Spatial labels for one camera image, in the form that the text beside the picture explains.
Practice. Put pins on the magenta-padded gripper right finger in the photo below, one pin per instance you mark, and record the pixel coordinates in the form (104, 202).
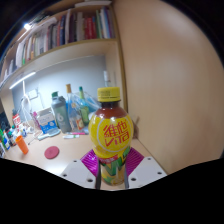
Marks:
(135, 160)

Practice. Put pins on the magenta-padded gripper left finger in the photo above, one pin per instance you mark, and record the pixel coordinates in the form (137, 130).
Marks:
(89, 163)

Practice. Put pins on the yellow drink bottle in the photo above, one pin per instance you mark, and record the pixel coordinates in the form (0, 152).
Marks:
(111, 133)

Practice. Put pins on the pink pen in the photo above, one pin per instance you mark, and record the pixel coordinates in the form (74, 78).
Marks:
(73, 135)

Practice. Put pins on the red round coaster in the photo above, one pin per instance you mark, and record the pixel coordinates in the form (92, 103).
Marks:
(51, 152)

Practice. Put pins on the white brush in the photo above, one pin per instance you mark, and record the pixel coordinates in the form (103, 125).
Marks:
(49, 134)

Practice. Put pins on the gold-capped clear glass bottle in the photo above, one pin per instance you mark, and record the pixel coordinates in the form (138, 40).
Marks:
(75, 115)

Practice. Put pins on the green-capped glass bottle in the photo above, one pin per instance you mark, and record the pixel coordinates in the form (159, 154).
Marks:
(84, 110)

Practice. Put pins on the grey shaker bottle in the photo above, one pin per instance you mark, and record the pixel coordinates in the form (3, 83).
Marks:
(61, 115)

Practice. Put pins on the blue and white box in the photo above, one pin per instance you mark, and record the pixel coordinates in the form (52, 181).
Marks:
(46, 121)

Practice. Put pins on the clear blue plastic bag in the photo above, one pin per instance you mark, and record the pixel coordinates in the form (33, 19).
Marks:
(93, 101)

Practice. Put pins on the magenta pouch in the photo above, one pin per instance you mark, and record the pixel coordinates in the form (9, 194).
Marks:
(35, 120)

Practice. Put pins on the orange plastic cup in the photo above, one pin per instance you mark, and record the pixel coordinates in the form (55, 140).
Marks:
(22, 145)

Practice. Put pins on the green plastic bottle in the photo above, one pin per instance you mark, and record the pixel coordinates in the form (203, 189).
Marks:
(54, 94)

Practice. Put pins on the red and white can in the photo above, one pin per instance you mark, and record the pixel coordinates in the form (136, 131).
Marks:
(16, 121)

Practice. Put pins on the tall clear glass bottle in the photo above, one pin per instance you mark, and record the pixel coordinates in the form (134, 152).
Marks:
(106, 79)

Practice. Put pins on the white power strip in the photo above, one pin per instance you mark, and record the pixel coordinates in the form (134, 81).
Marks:
(32, 93)

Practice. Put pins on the white light bar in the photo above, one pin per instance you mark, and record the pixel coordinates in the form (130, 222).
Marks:
(22, 80)

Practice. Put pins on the wooden shelf unit with books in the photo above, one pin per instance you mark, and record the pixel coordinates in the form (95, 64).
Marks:
(83, 45)

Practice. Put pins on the ceiling light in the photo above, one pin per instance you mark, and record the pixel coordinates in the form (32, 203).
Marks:
(27, 26)

